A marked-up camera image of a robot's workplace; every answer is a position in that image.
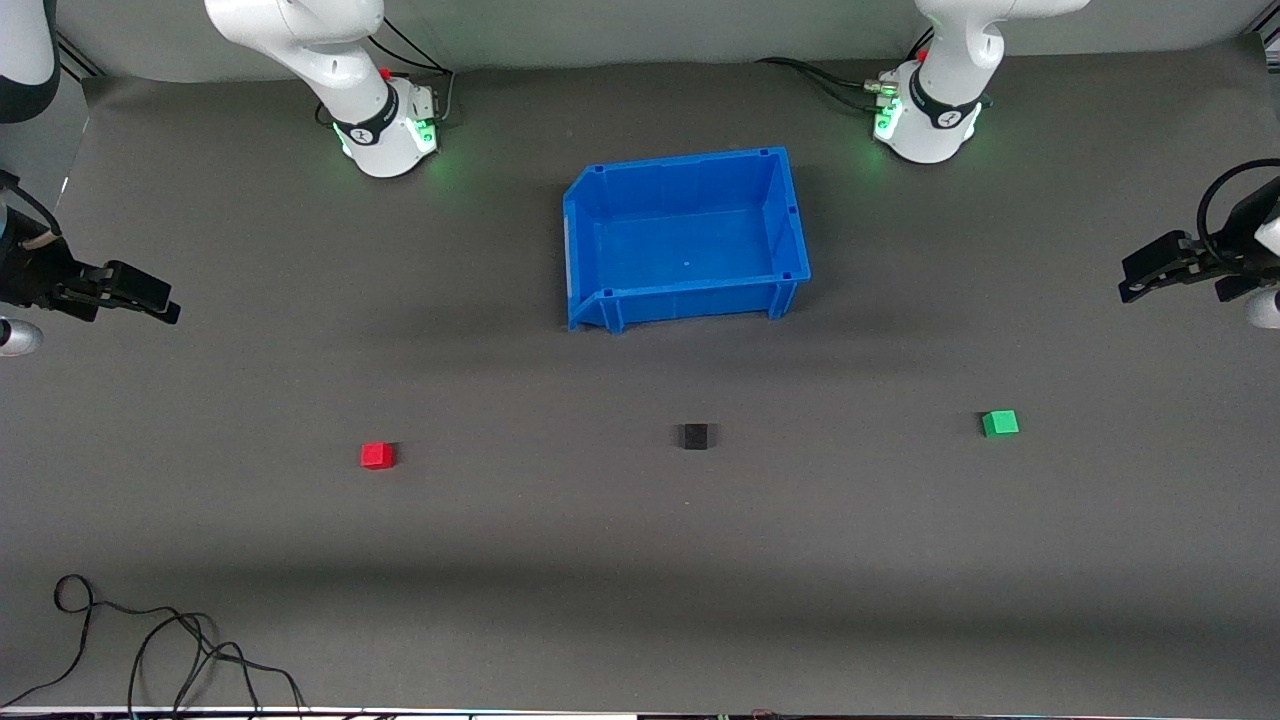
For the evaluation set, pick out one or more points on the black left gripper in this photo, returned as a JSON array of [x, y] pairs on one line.
[[1243, 237]]

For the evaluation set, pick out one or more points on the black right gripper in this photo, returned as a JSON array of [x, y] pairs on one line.
[[30, 275]]

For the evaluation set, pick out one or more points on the small green cube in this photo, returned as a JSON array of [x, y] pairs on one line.
[[1000, 424]]

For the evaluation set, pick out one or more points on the small red cube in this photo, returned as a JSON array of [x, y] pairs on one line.
[[377, 456]]

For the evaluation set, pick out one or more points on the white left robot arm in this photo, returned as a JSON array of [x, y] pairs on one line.
[[945, 110]]

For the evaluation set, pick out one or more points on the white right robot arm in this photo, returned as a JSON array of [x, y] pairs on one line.
[[330, 50]]

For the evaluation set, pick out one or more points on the small black cube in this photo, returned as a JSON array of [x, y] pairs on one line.
[[695, 436]]

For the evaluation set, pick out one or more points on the blue plastic storage bin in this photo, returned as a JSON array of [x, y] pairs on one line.
[[690, 250]]

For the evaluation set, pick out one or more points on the dark grey table mat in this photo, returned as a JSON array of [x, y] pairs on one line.
[[640, 560]]

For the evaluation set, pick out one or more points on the black aluminium frame rail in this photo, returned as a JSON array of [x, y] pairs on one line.
[[78, 57]]

